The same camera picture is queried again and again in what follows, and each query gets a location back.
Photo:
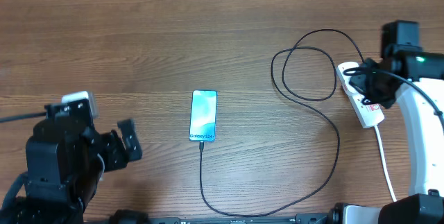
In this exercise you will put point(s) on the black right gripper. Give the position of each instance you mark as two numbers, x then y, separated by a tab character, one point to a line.
383	100

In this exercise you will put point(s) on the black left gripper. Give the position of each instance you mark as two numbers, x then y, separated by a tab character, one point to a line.
118	152

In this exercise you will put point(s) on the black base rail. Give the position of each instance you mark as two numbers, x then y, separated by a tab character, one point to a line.
132	217

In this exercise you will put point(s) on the white power strip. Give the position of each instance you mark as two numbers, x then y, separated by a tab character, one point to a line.
368	115

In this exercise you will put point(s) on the blue Galaxy smartphone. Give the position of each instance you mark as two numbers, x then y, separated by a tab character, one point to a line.
203	116

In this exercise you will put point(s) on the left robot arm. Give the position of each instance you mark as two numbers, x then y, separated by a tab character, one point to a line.
66	158

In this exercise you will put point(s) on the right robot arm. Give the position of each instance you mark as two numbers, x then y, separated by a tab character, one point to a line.
413	79

